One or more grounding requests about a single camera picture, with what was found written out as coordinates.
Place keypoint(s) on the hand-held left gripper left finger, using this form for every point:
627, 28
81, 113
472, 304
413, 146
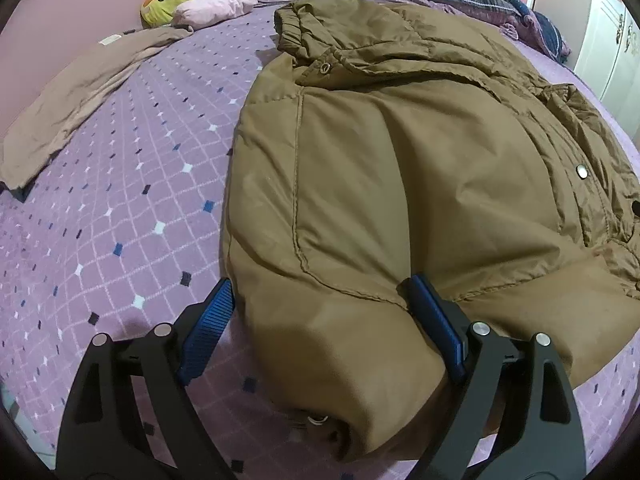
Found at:
207, 332

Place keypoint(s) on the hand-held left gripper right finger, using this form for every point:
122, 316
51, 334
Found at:
435, 322

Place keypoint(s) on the brown padded jacket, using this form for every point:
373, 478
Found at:
400, 170

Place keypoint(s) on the tan folded garment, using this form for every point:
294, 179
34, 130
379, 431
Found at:
75, 100

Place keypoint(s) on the pink rolled cloth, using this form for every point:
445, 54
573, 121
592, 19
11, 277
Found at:
215, 7

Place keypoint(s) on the white wardrobe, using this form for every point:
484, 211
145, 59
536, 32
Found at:
610, 35

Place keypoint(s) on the pink padded headboard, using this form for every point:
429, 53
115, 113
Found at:
65, 20

